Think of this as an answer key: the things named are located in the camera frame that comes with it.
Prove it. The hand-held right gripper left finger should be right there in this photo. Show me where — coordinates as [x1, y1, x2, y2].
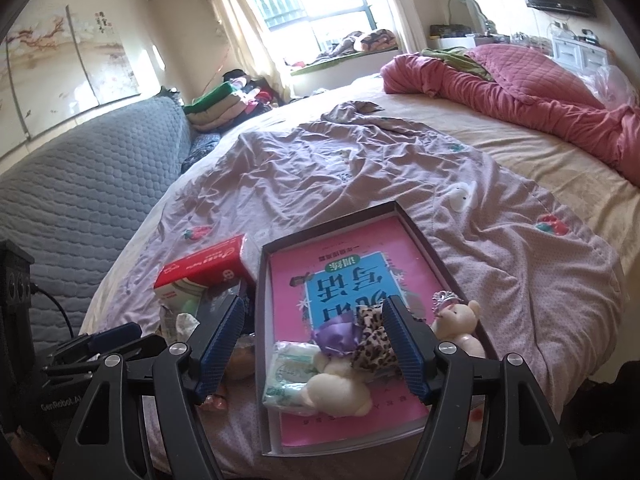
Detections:
[50, 295, 246, 480]

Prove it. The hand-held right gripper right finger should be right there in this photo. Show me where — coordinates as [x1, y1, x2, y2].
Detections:
[382, 295, 576, 480]

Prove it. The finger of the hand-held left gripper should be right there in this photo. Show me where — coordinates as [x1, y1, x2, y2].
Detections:
[55, 322, 142, 361]
[120, 334, 168, 363]

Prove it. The small cream plush bear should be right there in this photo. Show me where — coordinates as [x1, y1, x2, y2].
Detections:
[430, 290, 487, 358]

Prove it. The purple bow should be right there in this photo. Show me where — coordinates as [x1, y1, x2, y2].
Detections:
[310, 322, 368, 361]

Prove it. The cream plush toy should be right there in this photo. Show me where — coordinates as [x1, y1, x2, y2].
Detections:
[302, 357, 373, 417]

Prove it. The green white tissue pack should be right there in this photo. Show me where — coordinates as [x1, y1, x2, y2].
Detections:
[262, 341, 331, 415]

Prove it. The dark cardboard box tray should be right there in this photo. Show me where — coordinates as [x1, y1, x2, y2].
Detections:
[254, 201, 498, 457]

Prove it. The small black box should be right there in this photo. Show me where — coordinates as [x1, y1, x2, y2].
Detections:
[195, 282, 251, 326]

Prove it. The red tissue box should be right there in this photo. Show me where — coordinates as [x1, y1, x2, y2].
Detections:
[152, 234, 258, 306]

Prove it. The pink book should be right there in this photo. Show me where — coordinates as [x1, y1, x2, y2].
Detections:
[267, 217, 471, 448]

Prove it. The grey quilted headboard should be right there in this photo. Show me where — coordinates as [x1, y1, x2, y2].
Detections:
[0, 96, 193, 341]

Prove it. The lilac printed blanket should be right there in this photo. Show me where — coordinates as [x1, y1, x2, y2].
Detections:
[80, 101, 626, 476]

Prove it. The dark patterned cushion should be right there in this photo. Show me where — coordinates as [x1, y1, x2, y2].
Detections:
[180, 132, 221, 173]

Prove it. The dark cloth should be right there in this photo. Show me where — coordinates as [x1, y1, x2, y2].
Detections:
[565, 360, 640, 461]

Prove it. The stack of folded clothes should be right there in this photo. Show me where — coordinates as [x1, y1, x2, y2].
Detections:
[182, 70, 288, 133]

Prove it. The pink quilt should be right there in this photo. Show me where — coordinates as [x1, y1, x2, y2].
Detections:
[381, 44, 640, 186]

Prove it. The green cloth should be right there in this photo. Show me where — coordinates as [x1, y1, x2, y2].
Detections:
[420, 46, 493, 81]

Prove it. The green window seat mat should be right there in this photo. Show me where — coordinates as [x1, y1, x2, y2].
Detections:
[290, 50, 401, 76]

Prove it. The pink quilted pillow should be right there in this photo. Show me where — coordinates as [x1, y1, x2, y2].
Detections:
[465, 44, 606, 111]

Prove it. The cream curtain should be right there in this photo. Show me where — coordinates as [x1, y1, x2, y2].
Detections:
[197, 0, 296, 106]
[375, 0, 436, 56]

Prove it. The crumpled patterned blanket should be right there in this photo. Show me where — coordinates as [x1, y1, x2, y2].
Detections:
[320, 29, 398, 58]

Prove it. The dark storage box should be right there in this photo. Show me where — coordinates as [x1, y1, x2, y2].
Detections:
[429, 22, 473, 38]

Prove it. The clear plastic bag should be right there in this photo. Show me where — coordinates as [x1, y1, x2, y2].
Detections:
[592, 64, 640, 108]

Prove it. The white dresser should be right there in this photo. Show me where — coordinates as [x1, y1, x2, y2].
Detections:
[550, 22, 613, 73]

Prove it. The vanity mirror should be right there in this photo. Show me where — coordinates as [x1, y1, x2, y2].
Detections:
[447, 0, 487, 36]

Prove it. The black cable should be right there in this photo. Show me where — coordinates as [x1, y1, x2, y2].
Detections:
[29, 282, 82, 338]

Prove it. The blossom wall painting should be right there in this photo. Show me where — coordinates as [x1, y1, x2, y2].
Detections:
[0, 2, 143, 141]

